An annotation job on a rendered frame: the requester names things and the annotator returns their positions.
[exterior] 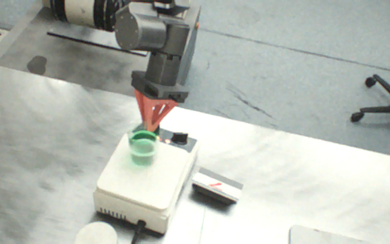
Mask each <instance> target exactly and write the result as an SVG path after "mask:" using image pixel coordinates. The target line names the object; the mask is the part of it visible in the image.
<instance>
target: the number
mask: <svg viewBox="0 0 390 244"><path fill-rule="evenodd" d="M194 180H196V181H199V182H201V183H203V184H206V185H208V186H211V187H212V188H215V189H217V190H220V191H221V192H224V193H226V194H229V195H232V196H234V197H237V198H238V195H239V193H240V191H239V190H236V189H235V188H232V187H230V186H228V185H225V184H223V183H220V182H218V181H216V180H213V179H211V178H209V177H207V176H202V175H200V174H198V175H197V176H195V177H194Z"/></svg>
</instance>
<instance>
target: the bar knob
mask: <svg viewBox="0 0 390 244"><path fill-rule="evenodd" d="M188 135H189V133H188V132H174V133H173V137H172V138H171V141H172V142H173V143H175V144H180V145H185V144H187V143H188V141H187V139H188Z"/></svg>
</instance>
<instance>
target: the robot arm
mask: <svg viewBox="0 0 390 244"><path fill-rule="evenodd" d="M135 1H136V2H137V3H134V2H132V3H130V4H128V5H127V6H126V7H124V8H121V9H120V10H118V11H117V12H116V13H115V16H116V24H115V28H114V36H115V39H116V42H117V44H118V46H119V47H120V48H121V49H123V50H127V51H139V52H150V57H149V60H148V65H147V69H146V71H141V70H133V71H132V73H131V77H132V80H131V86H132V87H134V88H135V90H134V94H135V97H136V100H137V104H138V107H139V111H140V113H141V116H142V115H146V116H150V118H151V119H153V120H155V121H156V122H158V123H161V121H162V120H163V119H164V118H165V117H166V116H167V115H168V114H169V113H170V112H171V111H172V110H173V109H174V108H175V107H176V106H177V105H178V103H184V102H185V100H186V98H188V96H189V94H190V91H189V90H188V89H186V88H184V87H183V86H181V85H180V84H178V83H177V77H178V74H179V70H180V66H181V62H182V59H183V54H184V52H185V48H186V43H187V41H188V36H189V33H190V29H191V27H190V24H186V23H185V22H184V20H183V18H179V17H175V16H177V15H179V14H181V13H182V12H184V11H186V10H188V9H190V8H191V7H190V2H189V0H135ZM164 105H165V106H164ZM163 106H164V107H163ZM162 107H163V109H162ZM153 109H154V110H153ZM161 109H162V110H161Z"/></svg>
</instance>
